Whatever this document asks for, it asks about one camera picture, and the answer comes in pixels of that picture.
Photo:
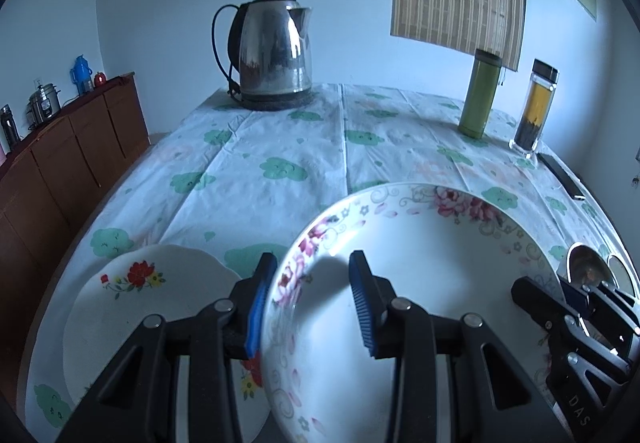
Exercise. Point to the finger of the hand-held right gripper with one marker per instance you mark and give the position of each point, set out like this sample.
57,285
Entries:
575,294
545,310

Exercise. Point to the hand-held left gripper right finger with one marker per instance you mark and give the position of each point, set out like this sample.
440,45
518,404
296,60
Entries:
360,303

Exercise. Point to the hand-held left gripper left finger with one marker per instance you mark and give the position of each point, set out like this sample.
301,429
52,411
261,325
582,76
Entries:
257,308

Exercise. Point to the white enamel bowl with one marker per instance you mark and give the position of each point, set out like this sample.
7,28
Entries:
620,273

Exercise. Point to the pink floral deep plate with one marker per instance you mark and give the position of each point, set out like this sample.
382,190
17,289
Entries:
450,263

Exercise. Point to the white red flower plate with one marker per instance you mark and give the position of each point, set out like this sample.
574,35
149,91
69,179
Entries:
150,288

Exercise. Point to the white green cloud tablecloth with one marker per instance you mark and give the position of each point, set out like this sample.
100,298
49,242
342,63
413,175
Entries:
280,203

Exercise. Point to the black smartphone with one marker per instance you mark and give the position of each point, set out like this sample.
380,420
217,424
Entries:
562,177

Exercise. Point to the glass tea bottle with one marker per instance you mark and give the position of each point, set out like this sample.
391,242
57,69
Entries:
534,113

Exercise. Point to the black kettle base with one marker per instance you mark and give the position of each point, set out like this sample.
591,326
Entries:
275,102

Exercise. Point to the green thermos flask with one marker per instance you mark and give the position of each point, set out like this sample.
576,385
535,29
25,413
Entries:
479,98

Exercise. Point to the brown wooden cabinet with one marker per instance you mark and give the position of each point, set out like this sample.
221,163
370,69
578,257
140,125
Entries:
65,163

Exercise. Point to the stainless steel electric kettle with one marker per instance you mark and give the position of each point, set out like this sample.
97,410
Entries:
272,53

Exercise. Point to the small red ornament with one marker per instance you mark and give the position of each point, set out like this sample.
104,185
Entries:
100,79

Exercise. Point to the blue water bottle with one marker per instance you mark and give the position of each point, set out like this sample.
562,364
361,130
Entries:
81,75

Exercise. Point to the silver rice cooker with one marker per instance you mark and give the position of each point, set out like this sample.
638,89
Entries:
44,105

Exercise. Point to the dark metal bottle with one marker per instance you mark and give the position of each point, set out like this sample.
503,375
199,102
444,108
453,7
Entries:
9,128

